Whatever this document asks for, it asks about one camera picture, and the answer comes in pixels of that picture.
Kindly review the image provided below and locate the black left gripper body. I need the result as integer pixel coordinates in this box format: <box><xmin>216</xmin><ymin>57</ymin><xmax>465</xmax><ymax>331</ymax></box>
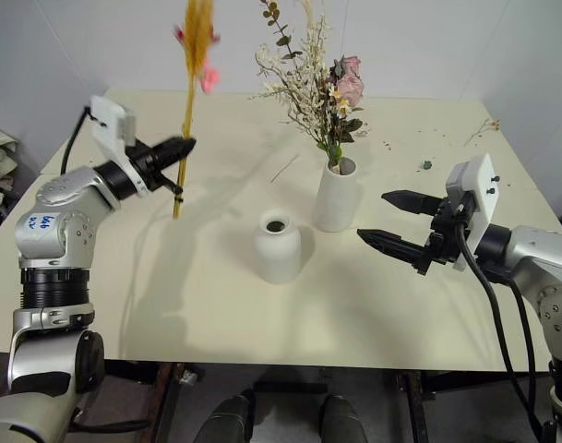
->
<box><xmin>126</xmin><ymin>140</ymin><xmax>170</xmax><ymax>186</ymax></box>

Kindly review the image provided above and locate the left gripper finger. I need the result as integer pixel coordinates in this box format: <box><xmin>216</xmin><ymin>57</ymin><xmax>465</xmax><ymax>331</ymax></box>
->
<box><xmin>158</xmin><ymin>137</ymin><xmax>197</xmax><ymax>168</ymax></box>
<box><xmin>153</xmin><ymin>168</ymin><xmax>185</xmax><ymax>195</ymax></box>

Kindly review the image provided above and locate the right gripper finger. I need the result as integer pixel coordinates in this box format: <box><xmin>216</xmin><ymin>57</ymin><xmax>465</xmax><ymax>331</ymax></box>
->
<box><xmin>356</xmin><ymin>227</ymin><xmax>430</xmax><ymax>272</ymax></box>
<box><xmin>381</xmin><ymin>188</ymin><xmax>444</xmax><ymax>218</ymax></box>

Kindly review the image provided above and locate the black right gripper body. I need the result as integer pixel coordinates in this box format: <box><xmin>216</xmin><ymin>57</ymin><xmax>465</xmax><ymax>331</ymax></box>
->
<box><xmin>415</xmin><ymin>193</ymin><xmax>476</xmax><ymax>277</ymax></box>

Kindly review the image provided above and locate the yellow dried flower stem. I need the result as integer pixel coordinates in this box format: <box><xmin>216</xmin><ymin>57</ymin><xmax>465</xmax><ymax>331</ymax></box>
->
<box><xmin>171</xmin><ymin>0</ymin><xmax>222</xmax><ymax>221</ymax></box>

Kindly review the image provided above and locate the small dried flower sprig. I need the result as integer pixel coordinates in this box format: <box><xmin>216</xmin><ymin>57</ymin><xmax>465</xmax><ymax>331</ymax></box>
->
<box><xmin>461</xmin><ymin>117</ymin><xmax>501</xmax><ymax>149</ymax></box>

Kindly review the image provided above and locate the tall white vase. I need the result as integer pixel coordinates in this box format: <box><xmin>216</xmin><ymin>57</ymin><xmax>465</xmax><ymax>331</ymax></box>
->
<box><xmin>311</xmin><ymin>156</ymin><xmax>360</xmax><ymax>233</ymax></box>

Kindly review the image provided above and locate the thin loose dry twig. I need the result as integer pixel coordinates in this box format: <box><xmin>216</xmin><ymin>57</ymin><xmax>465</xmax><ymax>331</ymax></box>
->
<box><xmin>269</xmin><ymin>153</ymin><xmax>301</xmax><ymax>183</ymax></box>

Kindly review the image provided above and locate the short round white vase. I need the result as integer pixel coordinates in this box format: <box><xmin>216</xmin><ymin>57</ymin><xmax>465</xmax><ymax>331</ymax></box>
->
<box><xmin>253</xmin><ymin>209</ymin><xmax>303</xmax><ymax>284</ymax></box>

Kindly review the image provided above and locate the white and rose dried bouquet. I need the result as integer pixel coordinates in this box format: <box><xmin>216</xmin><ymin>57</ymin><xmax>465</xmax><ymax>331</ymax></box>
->
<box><xmin>246</xmin><ymin>0</ymin><xmax>368</xmax><ymax>175</ymax></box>

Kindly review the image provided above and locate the dark rounded shape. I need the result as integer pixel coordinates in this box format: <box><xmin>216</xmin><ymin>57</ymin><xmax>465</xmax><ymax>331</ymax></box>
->
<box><xmin>318</xmin><ymin>393</ymin><xmax>370</xmax><ymax>443</ymax></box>
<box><xmin>205</xmin><ymin>394</ymin><xmax>255</xmax><ymax>443</ymax></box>

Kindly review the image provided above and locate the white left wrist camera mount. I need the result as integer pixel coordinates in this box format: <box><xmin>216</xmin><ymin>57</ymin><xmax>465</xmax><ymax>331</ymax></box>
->
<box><xmin>87</xmin><ymin>95</ymin><xmax>149</xmax><ymax>198</ymax></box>

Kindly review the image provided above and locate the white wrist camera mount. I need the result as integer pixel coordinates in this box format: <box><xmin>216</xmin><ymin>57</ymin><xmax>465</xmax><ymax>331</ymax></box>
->
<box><xmin>445</xmin><ymin>153</ymin><xmax>500</xmax><ymax>271</ymax></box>
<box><xmin>87</xmin><ymin>95</ymin><xmax>149</xmax><ymax>198</ymax></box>

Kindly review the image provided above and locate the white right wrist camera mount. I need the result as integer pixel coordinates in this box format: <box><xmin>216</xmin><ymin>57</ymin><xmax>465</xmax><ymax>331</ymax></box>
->
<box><xmin>445</xmin><ymin>153</ymin><xmax>500</xmax><ymax>271</ymax></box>

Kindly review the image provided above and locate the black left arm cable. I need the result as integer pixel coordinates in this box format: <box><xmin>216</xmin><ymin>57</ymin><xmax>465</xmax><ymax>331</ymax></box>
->
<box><xmin>60</xmin><ymin>106</ymin><xmax>93</xmax><ymax>175</ymax></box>

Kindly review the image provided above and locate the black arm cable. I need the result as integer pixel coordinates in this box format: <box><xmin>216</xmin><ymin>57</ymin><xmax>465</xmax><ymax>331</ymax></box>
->
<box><xmin>60</xmin><ymin>106</ymin><xmax>93</xmax><ymax>175</ymax></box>
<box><xmin>455</xmin><ymin>214</ymin><xmax>547</xmax><ymax>443</ymax></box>

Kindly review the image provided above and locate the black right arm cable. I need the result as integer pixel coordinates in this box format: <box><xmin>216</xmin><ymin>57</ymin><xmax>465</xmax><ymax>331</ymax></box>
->
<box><xmin>455</xmin><ymin>214</ymin><xmax>547</xmax><ymax>443</ymax></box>

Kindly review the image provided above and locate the dark metal table frame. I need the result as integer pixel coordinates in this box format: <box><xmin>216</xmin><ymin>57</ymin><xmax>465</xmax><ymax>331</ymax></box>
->
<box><xmin>102</xmin><ymin>359</ymin><xmax>555</xmax><ymax>443</ymax></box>

